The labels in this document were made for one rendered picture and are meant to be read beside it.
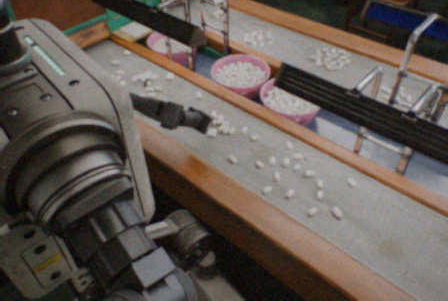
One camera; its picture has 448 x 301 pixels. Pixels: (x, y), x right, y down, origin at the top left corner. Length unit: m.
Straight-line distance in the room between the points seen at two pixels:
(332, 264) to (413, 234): 0.28
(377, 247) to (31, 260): 0.92
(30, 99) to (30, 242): 0.20
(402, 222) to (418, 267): 0.14
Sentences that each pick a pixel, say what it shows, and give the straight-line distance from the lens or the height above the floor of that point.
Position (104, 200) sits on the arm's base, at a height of 1.42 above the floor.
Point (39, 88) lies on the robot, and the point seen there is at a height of 1.45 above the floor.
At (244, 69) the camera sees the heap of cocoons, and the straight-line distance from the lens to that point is 1.85.
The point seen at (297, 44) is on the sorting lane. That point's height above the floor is 0.74.
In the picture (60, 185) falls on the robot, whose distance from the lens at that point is 0.48.
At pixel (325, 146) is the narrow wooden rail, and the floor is 0.76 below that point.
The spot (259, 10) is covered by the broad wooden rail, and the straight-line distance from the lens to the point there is 2.32.
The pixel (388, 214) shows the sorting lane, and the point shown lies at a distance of 1.35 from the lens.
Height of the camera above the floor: 1.77
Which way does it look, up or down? 42 degrees down
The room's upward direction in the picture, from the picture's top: 2 degrees counter-clockwise
